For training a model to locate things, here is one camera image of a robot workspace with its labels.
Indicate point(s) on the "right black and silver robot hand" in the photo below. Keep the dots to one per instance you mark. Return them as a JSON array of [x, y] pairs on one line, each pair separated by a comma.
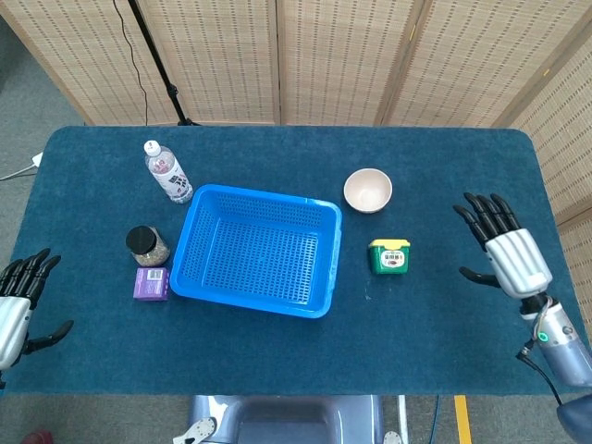
[[518, 259]]

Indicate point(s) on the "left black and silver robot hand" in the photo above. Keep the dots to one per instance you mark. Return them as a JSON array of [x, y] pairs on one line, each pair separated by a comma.
[[14, 324]]

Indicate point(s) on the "green yellow-lidded box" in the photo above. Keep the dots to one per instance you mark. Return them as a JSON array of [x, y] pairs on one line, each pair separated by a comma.
[[389, 259]]

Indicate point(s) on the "purple box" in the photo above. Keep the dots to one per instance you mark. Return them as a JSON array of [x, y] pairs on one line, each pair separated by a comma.
[[151, 284]]

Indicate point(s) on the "black-lidded jar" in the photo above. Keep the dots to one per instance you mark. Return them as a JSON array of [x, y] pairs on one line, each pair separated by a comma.
[[145, 245]]

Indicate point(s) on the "beige bowl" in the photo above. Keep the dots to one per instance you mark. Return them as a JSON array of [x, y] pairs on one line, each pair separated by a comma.
[[367, 192]]

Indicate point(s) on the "clear water bottle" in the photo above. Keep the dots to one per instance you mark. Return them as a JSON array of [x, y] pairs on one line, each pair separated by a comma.
[[167, 173]]

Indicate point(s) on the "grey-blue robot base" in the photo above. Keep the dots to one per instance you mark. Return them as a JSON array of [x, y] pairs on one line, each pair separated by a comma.
[[287, 421]]

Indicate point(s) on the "dark red shoe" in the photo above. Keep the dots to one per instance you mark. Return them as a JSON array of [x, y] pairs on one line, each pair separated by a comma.
[[39, 438]]

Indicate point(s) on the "dark blue table mat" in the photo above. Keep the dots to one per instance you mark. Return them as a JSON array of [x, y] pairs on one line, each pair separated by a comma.
[[416, 333]]

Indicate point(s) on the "yellow floor tape strip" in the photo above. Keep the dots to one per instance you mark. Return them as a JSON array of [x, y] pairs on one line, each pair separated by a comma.
[[462, 421]]

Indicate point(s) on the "white floor strip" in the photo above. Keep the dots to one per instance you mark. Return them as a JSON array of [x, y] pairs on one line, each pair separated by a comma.
[[403, 416]]

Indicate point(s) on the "blue plastic perforated basket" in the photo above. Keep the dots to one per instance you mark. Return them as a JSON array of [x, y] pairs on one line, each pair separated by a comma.
[[259, 254]]

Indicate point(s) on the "bamboo folding screen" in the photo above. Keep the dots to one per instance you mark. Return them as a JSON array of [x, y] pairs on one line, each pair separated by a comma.
[[347, 60]]

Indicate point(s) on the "black tripod stand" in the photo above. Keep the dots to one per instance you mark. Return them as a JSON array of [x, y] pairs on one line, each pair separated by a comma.
[[159, 65]]

